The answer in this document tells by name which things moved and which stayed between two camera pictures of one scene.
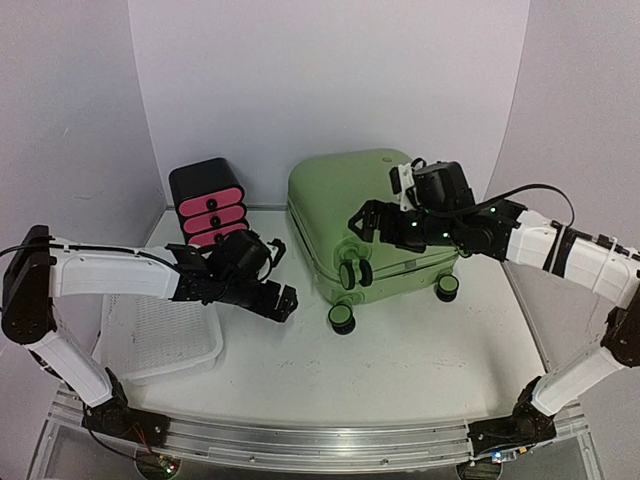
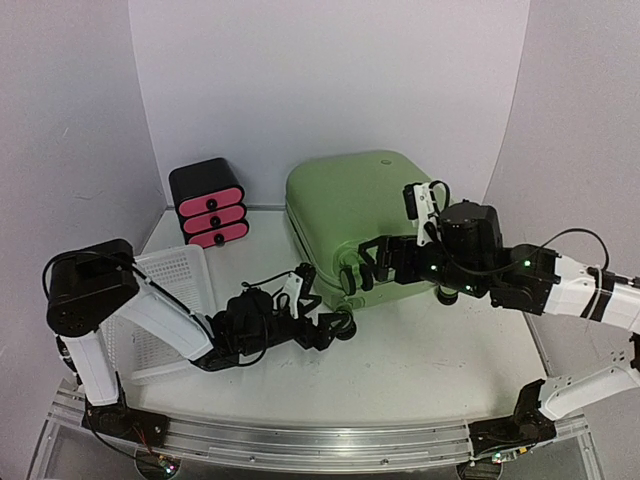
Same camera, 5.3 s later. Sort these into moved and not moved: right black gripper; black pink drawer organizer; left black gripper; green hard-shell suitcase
Moved: right black gripper; left black gripper
Not moved: green hard-shell suitcase; black pink drawer organizer
